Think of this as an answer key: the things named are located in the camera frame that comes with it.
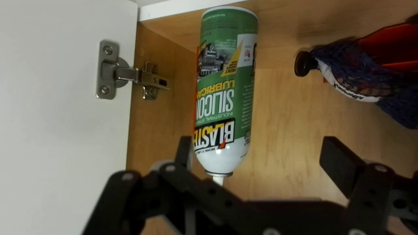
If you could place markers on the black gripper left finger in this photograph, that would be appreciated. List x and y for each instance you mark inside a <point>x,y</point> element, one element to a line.
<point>190,205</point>

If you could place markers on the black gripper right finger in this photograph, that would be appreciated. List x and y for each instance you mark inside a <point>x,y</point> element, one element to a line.
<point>376,192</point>

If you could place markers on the green silicone lubricant spray can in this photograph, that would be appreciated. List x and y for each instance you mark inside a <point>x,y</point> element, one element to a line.
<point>225,89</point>

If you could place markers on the white open cabinet door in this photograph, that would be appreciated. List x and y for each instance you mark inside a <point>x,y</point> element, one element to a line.
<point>59,141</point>

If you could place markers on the steel cabinet hinge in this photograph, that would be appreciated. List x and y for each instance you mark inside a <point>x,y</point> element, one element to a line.
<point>114,72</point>

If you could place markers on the dark blue mesh bag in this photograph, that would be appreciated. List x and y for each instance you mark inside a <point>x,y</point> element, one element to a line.
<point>379,68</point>

